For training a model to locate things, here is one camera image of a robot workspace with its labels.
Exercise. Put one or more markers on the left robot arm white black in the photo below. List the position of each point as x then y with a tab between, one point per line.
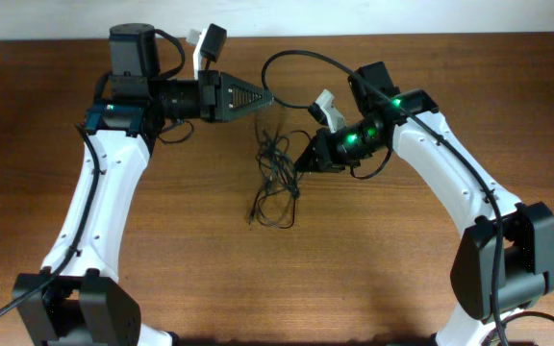
75	297

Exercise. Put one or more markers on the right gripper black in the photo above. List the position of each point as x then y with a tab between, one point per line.
330	157

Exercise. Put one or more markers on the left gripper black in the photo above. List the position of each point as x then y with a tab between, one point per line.
211	96

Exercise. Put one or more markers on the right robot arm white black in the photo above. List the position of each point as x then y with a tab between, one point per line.
506	247

